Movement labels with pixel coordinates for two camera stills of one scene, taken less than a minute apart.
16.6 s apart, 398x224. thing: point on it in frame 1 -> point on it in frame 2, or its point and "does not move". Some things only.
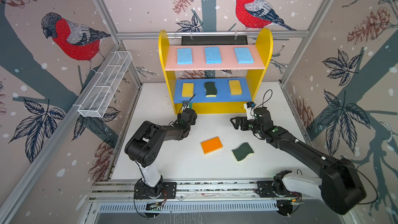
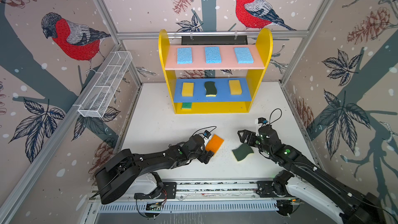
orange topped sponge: [211, 145] does not move
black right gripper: [242, 120] -> [250, 136]
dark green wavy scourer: [211, 88] does not move
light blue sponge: [184, 56] does not move
